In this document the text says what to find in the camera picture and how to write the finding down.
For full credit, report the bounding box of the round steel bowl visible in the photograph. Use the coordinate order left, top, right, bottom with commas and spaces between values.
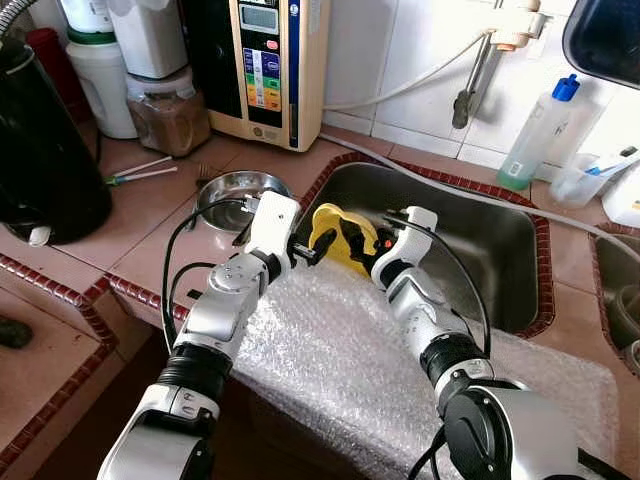
193, 170, 293, 234

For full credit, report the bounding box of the large steel sink basin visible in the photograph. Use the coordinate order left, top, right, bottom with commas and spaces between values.
298, 160, 546, 336

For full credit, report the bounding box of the steel fork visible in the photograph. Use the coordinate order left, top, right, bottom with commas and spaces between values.
196, 162, 221, 191

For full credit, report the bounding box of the clear bubble wrap sheet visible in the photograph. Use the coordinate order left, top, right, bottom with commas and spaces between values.
232, 262, 621, 480

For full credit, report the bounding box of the beige water ionizer machine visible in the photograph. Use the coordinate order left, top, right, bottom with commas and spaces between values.
180, 0, 331, 153

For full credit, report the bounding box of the white chopstick green tip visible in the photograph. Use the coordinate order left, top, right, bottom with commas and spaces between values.
108, 165, 179, 187
105, 155, 173, 181

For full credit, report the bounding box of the clear jar brown powder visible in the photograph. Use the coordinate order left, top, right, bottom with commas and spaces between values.
125, 68, 213, 158

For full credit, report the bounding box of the clear soap bottle blue cap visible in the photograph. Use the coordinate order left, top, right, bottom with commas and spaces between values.
497, 73, 606, 191

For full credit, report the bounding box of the clear plastic cup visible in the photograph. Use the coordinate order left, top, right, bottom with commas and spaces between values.
550, 152, 611, 209

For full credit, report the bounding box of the small steel sink basin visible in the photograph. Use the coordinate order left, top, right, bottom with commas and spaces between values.
590, 225, 640, 376

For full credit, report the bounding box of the blue white toothbrush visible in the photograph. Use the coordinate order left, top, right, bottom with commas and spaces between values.
585, 145, 640, 179

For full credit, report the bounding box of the white detergent bottle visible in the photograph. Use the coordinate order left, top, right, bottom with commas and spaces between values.
602, 160, 640, 229

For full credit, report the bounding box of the white canister green band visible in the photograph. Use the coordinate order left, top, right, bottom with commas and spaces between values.
60, 0, 139, 141

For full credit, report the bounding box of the white plastic appliance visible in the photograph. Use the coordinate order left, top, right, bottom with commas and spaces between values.
105, 0, 191, 81

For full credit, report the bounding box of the black electric kettle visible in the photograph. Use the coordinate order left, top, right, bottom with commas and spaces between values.
0, 38, 113, 246

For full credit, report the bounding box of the pale round mug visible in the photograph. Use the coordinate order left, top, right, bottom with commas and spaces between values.
622, 340, 640, 376

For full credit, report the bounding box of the dark object on floor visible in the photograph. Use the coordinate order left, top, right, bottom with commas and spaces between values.
0, 315, 33, 349

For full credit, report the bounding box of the red canister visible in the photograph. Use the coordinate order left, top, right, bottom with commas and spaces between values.
25, 27, 93, 126

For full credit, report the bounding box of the dark blue pan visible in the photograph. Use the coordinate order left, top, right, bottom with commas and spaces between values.
562, 0, 640, 89

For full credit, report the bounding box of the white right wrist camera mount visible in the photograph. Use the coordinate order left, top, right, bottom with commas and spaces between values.
385, 207, 441, 269

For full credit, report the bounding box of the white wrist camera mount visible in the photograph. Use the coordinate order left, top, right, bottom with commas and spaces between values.
385, 207, 441, 269
243, 192, 303, 269

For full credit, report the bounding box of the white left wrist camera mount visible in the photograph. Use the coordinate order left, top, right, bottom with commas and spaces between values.
243, 192, 303, 269

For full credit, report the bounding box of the grey long hose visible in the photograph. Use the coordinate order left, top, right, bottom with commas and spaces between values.
320, 132, 640, 256

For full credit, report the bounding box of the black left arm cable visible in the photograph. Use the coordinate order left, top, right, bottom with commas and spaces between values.
160, 195, 261, 346

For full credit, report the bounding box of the white curved hose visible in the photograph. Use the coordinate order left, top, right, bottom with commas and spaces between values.
325, 30, 493, 113

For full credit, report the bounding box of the metal wall tap beige head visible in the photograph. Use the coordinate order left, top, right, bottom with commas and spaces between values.
452, 0, 553, 131

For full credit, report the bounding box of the black strap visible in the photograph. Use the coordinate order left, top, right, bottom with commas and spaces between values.
578, 450, 629, 480

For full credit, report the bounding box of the flexible metal hose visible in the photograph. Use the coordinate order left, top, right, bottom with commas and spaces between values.
0, 0, 36, 41

